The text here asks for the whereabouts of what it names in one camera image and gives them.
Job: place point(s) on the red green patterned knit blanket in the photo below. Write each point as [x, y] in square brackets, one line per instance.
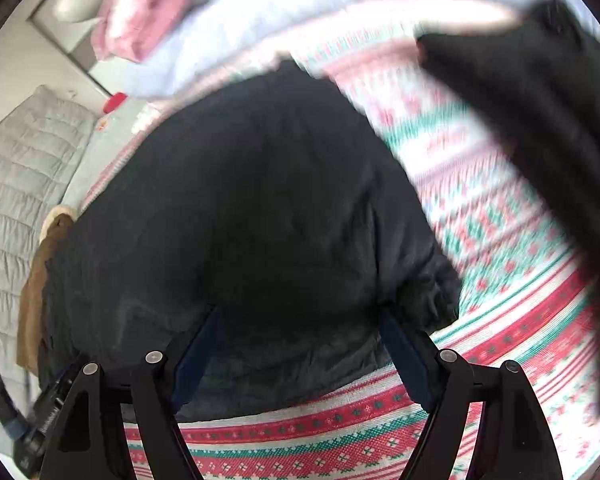
[527, 296]

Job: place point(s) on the light blue fluffy blanket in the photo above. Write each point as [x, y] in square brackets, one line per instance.
[225, 29]

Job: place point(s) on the brown suede coat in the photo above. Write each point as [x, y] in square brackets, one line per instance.
[55, 229]

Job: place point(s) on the grey quilted headboard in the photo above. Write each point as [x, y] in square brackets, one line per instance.
[42, 141]

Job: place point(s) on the black quilted puffer jacket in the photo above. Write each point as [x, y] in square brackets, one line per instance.
[273, 202]

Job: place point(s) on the grey bed sheet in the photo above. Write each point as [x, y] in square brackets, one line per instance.
[115, 138]

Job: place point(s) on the black folded garment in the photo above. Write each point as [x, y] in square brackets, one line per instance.
[538, 84]

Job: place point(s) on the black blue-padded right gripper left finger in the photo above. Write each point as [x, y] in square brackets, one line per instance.
[88, 440]

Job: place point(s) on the red small box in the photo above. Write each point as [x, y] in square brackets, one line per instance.
[113, 102]

